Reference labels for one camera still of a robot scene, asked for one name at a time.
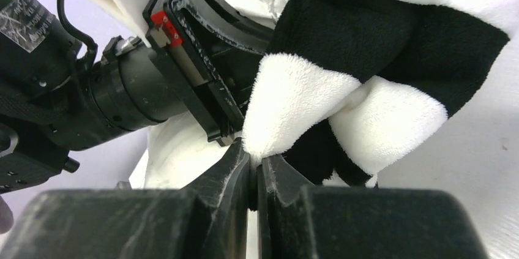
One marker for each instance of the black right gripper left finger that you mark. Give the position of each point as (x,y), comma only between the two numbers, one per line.
(205,219)

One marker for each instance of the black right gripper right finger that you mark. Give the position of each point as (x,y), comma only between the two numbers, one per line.
(301,220)

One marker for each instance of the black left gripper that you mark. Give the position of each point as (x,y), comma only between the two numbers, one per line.
(57,98)

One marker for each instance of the black white striped pillowcase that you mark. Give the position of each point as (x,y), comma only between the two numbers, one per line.
(348,87)

